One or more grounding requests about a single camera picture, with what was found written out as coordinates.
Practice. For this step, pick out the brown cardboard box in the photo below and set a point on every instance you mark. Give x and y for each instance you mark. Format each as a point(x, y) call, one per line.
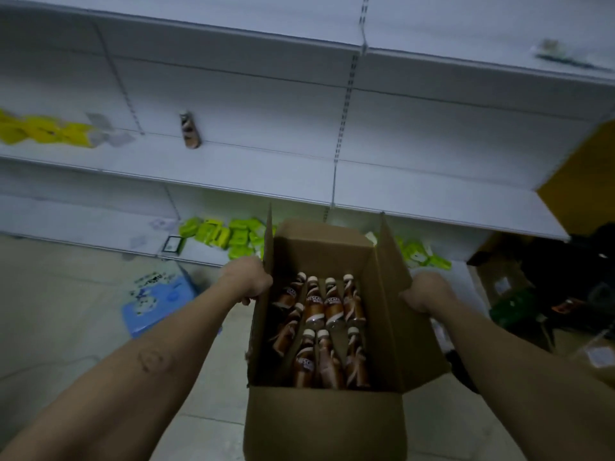
point(326, 427)

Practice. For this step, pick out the row of yellow packets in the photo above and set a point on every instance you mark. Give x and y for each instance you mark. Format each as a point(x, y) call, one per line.
point(43, 130)

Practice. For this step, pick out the plastic wrapped carton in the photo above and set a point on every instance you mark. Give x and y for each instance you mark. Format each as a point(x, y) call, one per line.
point(596, 355)

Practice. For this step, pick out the blue packet on floor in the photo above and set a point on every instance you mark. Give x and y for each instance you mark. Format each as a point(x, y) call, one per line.
point(158, 304)

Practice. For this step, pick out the person's right hand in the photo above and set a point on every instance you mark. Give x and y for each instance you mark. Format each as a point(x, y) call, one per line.
point(427, 292)

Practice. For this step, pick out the person's left forearm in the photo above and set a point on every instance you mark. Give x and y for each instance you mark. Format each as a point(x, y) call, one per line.
point(120, 374)

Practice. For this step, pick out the black plastic crate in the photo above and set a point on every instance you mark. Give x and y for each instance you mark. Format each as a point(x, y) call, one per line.
point(562, 264)

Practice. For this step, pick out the person's right shoe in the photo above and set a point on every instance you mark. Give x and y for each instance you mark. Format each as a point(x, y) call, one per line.
point(463, 374)

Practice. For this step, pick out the grey green packet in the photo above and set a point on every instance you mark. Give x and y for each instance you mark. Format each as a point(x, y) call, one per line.
point(552, 48)

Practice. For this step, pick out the person's right forearm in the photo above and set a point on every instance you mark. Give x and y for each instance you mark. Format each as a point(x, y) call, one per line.
point(519, 379)

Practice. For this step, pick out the white metal shelf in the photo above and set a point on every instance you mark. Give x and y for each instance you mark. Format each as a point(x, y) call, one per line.
point(240, 110)

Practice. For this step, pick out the white packet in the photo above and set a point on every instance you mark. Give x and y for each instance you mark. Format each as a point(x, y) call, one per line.
point(120, 138)

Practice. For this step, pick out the green plastic bag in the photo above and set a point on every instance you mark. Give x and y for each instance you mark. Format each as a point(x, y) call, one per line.
point(516, 307)

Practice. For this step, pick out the pile of green tissue packets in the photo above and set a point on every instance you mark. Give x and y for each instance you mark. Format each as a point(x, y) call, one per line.
point(226, 232)

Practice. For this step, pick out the person's left hand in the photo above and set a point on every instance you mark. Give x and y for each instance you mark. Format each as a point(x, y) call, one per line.
point(250, 278)

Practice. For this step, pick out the group of Nescafe coffee bottles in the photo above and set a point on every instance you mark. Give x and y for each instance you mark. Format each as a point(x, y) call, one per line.
point(332, 302)

